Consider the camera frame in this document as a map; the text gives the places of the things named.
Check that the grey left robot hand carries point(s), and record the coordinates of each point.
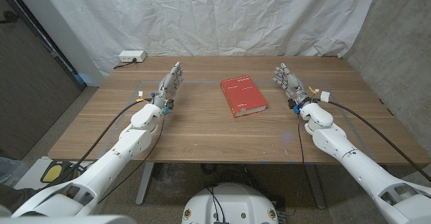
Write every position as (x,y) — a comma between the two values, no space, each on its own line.
(168,86)

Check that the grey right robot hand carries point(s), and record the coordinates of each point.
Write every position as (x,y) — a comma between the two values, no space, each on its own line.
(293,84)

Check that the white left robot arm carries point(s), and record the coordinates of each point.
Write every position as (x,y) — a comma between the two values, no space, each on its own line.
(101,170)

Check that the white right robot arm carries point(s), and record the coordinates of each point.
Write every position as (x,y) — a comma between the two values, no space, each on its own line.
(353,163)

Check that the red book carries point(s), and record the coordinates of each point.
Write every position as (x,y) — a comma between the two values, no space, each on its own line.
(242,93)

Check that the white power strip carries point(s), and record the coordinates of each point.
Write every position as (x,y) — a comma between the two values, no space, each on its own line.
(133,56)

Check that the white backdrop cloth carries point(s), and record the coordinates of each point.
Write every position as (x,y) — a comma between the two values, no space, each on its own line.
(215,15)

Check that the grey table leg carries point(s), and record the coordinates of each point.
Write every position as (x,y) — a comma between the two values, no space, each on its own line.
(316,190)
(144,183)

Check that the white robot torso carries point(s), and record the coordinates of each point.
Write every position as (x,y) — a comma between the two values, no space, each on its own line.
(235,204)

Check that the yellow black foot pedal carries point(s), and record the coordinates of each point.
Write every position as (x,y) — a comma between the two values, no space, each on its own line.
(52,173)

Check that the white floor board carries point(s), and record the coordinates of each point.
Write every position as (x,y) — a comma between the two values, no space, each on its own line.
(30,175)

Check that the clear plastic bin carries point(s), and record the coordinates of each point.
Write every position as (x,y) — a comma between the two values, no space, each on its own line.
(10,170)

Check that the person in black clothes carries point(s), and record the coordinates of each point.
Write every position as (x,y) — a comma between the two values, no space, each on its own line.
(17,197)

